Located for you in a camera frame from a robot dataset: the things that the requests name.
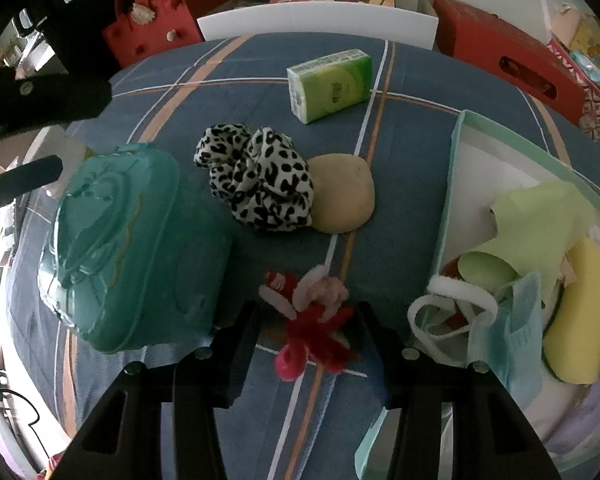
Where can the red felt handbag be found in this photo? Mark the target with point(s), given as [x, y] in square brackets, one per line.
[150, 30]

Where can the teal plastic box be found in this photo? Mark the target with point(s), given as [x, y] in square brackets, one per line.
[130, 240]

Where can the colourful cardboard box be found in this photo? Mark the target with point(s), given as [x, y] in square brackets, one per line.
[585, 40]

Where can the light green cloth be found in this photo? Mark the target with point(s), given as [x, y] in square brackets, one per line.
[540, 225]

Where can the red cardboard box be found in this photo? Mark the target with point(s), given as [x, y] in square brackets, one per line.
[480, 30]

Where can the white board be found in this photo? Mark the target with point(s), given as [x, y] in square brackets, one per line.
[280, 22]

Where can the leopard print scrunchie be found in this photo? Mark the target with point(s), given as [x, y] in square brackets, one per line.
[260, 185]

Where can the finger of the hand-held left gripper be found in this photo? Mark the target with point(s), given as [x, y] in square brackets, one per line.
[20, 180]
[45, 100]

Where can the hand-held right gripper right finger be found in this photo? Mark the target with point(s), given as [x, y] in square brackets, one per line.
[380, 360]

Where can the pink patterned box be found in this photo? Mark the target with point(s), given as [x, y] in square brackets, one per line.
[597, 105]

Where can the beige round puff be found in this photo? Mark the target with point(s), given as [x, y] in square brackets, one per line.
[345, 195]

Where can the blue face mask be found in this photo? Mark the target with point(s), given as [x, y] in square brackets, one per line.
[510, 340]

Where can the red pink chenille toy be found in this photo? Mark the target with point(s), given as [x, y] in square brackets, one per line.
[315, 330]

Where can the green tissue pack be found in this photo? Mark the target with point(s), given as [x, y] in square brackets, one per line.
[335, 85]

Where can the white tray with teal rim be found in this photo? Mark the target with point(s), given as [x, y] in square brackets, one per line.
[490, 170]

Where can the black bag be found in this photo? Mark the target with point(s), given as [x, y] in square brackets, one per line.
[80, 35]

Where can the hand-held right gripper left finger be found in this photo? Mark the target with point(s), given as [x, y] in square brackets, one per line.
[235, 360]

